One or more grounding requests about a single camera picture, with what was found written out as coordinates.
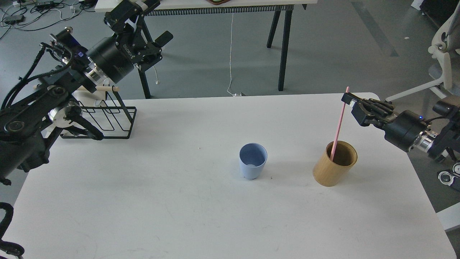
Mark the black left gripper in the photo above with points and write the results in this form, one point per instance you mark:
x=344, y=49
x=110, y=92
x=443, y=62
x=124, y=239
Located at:
x=116, y=56

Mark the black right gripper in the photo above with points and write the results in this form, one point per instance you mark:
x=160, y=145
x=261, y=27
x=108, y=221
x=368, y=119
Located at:
x=402, y=131

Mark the pink chopstick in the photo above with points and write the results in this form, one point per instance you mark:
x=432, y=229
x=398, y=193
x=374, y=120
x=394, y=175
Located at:
x=337, y=133

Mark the blue plastic cup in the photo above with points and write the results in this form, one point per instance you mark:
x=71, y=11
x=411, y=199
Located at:
x=252, y=159

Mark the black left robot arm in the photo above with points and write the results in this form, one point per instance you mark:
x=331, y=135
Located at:
x=41, y=105

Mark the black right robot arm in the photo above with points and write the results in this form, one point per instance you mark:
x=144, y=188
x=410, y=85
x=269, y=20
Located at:
x=441, y=145

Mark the bamboo cylinder holder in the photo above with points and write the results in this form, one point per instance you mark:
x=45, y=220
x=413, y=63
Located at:
x=328, y=172

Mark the white mug on rack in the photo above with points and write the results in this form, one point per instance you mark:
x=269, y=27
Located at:
x=92, y=100

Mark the white background table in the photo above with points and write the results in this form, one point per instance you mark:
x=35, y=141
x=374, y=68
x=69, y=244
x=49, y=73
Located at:
x=198, y=7

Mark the wooden rack handle rod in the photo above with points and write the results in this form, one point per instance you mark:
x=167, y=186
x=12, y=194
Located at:
x=101, y=88

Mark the black wire dish rack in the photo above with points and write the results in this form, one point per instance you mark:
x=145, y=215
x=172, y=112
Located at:
x=115, y=120

